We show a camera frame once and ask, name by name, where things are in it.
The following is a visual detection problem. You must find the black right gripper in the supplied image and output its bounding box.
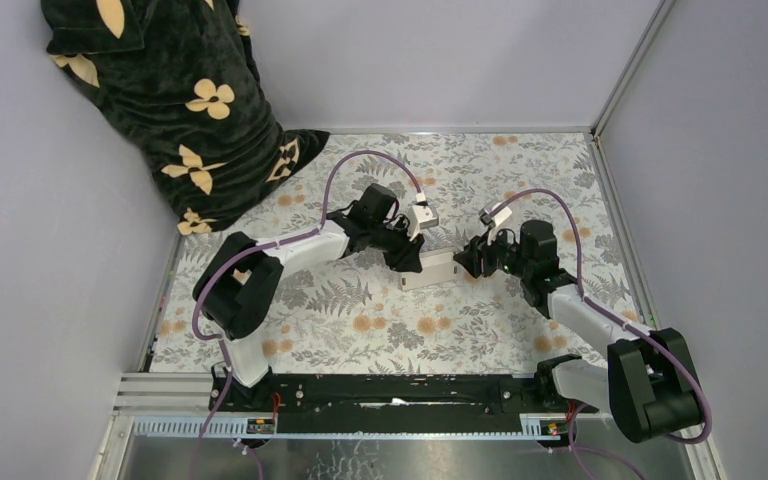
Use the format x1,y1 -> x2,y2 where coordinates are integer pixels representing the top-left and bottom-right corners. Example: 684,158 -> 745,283
453,224 -> 532,280

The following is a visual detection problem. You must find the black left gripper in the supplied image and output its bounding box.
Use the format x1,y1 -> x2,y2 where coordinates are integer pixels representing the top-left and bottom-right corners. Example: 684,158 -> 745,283
366,215 -> 422,273

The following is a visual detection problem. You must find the white cardboard paper box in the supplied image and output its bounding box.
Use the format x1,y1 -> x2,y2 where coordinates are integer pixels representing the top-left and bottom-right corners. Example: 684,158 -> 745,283
399,248 -> 460,291

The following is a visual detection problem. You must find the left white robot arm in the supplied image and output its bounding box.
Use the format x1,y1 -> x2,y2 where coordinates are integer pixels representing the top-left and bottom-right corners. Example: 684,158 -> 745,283
193,184 -> 439,411

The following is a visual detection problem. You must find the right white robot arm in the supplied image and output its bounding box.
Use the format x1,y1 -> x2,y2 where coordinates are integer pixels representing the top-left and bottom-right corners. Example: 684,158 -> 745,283
454,220 -> 712,444

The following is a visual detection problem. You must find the floral patterned table cloth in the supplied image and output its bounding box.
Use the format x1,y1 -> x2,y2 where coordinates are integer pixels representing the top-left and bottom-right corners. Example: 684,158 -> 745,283
148,130 -> 639,375

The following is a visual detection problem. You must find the black floral plush blanket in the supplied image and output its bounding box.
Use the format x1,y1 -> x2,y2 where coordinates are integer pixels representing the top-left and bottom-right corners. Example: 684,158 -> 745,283
41,0 -> 329,236

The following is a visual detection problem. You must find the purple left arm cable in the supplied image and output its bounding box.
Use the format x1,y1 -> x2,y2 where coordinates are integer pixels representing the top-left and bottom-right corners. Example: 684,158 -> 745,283
192,148 -> 432,439

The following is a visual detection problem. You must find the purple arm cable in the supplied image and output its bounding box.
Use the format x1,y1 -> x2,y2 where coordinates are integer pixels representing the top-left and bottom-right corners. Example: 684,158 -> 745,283
192,148 -> 432,439
479,187 -> 714,480

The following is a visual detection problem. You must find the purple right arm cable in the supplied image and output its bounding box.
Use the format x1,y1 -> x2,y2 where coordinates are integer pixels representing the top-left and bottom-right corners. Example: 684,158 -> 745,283
479,187 -> 714,480

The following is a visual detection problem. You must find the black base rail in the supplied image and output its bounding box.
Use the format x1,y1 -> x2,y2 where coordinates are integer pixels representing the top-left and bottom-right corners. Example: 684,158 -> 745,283
208,373 -> 573,413

